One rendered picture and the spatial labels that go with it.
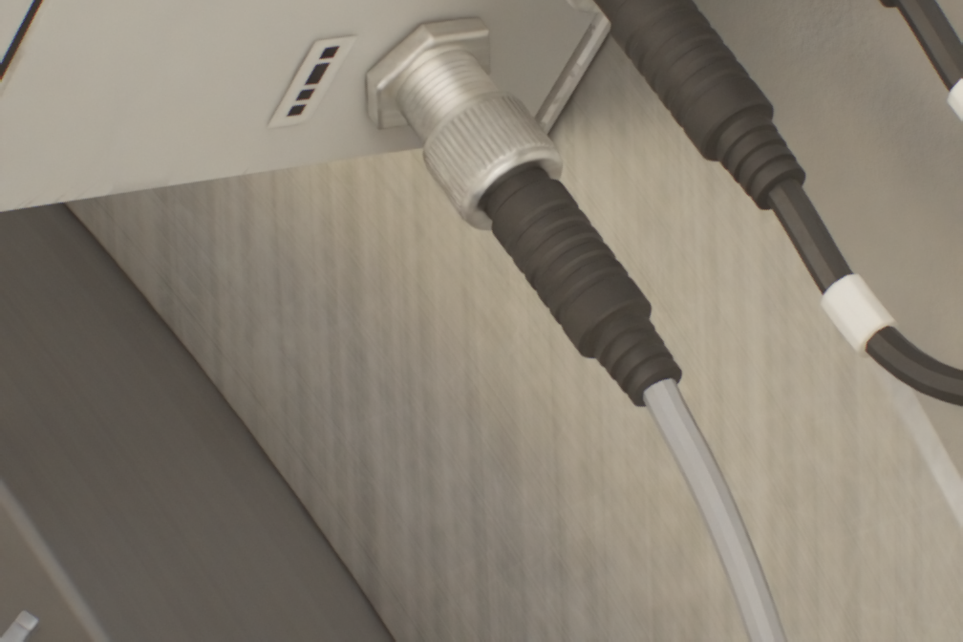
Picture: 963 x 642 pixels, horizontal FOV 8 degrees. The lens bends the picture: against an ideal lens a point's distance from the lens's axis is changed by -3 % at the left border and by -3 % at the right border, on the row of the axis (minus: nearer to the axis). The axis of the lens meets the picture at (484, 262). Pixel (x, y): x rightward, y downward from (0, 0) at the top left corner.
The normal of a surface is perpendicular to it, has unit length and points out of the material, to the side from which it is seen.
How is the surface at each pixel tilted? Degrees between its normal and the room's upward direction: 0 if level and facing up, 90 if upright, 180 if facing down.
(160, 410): 39
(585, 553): 90
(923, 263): 90
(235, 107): 132
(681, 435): 62
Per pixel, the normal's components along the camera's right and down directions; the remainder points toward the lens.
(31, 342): 0.36, -0.76
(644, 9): -0.32, -0.34
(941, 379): -0.53, -0.15
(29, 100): 0.52, 0.72
